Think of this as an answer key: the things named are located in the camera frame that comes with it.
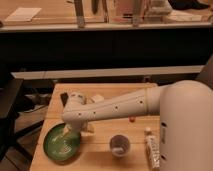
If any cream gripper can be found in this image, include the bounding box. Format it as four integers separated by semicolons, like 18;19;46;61
63;123;87;136

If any green ceramic bowl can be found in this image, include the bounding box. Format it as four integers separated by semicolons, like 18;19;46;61
43;123;81;162

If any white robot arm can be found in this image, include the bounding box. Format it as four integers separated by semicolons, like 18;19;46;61
62;80;213;171

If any black rectangular block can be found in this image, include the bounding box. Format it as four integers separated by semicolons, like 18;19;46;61
60;93;68;107

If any white sponge block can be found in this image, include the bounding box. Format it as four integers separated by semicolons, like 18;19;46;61
91;94;104;103

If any white paper cup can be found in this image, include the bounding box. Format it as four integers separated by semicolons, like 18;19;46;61
109;135;130;157

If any orange carrot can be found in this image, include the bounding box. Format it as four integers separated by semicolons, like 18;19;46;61
129;117;136;122

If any black chair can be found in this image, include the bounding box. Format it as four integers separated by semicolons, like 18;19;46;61
0;72;44;162

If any white labelled bottle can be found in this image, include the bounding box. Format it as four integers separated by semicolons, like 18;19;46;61
144;127;160;171

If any white paper sheet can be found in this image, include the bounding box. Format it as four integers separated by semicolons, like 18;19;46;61
5;7;41;22

